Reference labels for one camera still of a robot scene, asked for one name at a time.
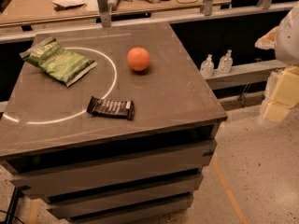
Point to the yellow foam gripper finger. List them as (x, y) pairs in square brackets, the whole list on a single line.
[(281, 95)]

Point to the black rxbar chocolate bar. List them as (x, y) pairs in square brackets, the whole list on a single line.
[(108, 108)]

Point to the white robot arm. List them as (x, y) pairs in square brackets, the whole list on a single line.
[(284, 40)]

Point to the green jalapeno chip bag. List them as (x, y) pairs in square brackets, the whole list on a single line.
[(59, 63)]

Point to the orange ball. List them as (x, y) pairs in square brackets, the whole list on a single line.
[(138, 59)]

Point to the grey drawer cabinet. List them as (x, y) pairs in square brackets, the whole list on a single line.
[(96, 170)]

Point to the white paper sheets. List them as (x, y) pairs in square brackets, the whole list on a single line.
[(69, 3)]

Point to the wooden background desk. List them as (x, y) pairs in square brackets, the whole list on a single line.
[(29, 12)]

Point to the grey metal rail frame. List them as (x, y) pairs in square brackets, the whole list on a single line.
[(28, 32)]

